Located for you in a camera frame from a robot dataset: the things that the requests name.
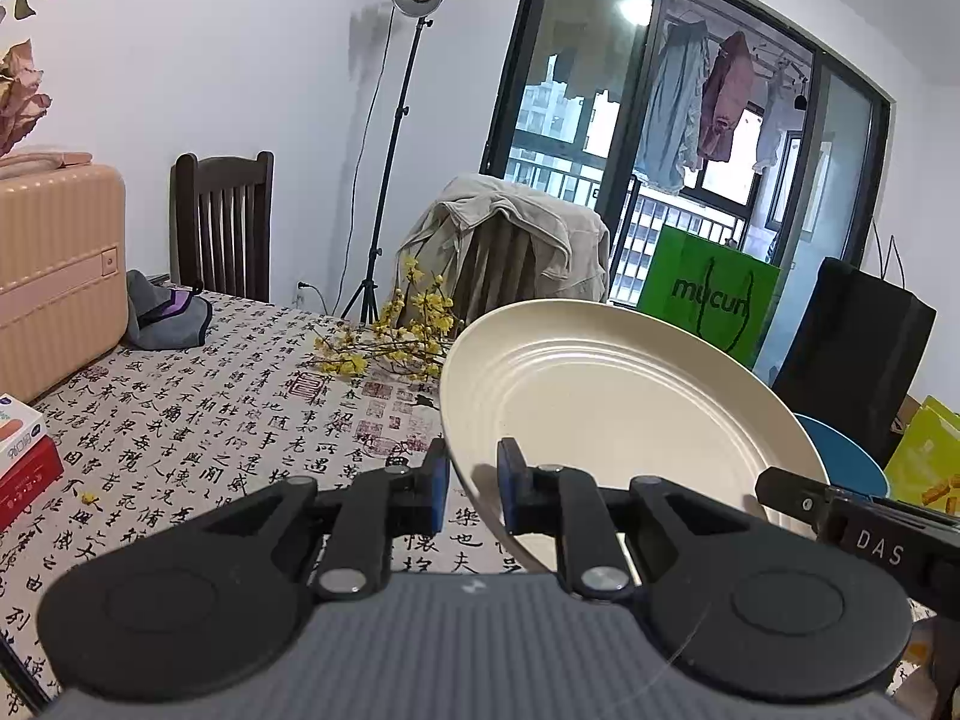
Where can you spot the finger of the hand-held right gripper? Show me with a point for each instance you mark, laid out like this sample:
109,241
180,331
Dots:
787,499

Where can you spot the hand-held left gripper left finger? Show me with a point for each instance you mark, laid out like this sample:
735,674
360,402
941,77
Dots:
433,491

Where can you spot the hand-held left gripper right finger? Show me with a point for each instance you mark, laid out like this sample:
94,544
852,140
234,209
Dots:
510,493

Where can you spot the blue bowl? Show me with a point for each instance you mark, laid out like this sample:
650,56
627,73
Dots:
847,457

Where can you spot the cream ribbed plate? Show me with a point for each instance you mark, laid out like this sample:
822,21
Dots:
615,405

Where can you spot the yellow-green snack box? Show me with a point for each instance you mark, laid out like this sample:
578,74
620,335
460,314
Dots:
930,450

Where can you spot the black paper bag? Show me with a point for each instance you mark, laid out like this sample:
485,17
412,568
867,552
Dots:
847,345

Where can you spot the yellow flower branches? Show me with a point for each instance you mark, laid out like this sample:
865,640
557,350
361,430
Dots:
394,311

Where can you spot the wooden chair under jacket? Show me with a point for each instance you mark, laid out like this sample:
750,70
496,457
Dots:
499,270

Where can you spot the beige jacket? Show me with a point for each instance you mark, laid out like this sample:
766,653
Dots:
570,255

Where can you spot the green paper bag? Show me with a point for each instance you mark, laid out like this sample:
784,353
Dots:
660,262

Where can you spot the grey purple cloth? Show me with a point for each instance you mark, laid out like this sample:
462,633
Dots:
169,330

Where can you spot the studio light on stand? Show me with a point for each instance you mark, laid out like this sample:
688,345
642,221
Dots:
397,135

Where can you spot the dark wooden chair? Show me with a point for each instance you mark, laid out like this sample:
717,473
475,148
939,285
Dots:
187,225

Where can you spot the white hanging garment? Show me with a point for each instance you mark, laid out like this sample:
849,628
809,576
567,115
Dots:
772,135

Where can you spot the light blue hanging garment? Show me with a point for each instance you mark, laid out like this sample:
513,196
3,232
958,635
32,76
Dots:
671,120

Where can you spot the pink hanging garment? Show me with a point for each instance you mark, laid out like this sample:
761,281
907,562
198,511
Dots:
724,105

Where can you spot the red box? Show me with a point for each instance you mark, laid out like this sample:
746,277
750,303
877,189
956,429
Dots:
26,484

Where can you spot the white medicine box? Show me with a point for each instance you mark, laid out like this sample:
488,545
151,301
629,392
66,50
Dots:
19,427

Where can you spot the peach suitcase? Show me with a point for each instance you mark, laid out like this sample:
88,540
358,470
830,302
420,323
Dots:
52,255

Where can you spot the black window frame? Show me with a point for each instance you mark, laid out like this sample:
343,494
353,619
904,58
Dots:
525,52

